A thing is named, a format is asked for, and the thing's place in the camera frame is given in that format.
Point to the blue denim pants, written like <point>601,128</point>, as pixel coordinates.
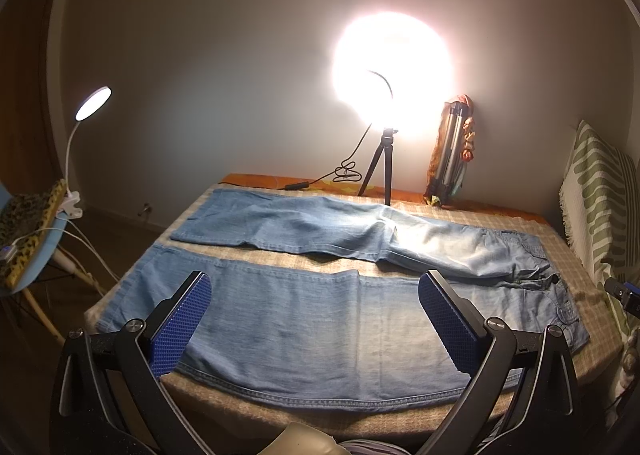
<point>345,284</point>

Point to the leopard print cushion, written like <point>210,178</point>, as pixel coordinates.
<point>25,221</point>

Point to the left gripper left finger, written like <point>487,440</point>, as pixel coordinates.
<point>107,396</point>

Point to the metal door stopper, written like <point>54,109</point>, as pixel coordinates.
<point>145,210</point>

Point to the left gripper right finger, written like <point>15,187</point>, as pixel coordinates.
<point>522,396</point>

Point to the orange bed sheet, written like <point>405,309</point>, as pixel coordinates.
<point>351,189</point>

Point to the light blue chair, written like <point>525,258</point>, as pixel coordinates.
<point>50,252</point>

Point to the grey striped trouser leg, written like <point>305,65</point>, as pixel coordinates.
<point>371,447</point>

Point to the bright ring light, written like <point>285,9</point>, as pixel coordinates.
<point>394,72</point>

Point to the beige checked bed blanket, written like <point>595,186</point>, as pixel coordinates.
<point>320,314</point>

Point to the folded silver tripod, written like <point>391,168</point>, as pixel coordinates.
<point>445,156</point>

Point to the green white striped pillow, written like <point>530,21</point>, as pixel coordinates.
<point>599,199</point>

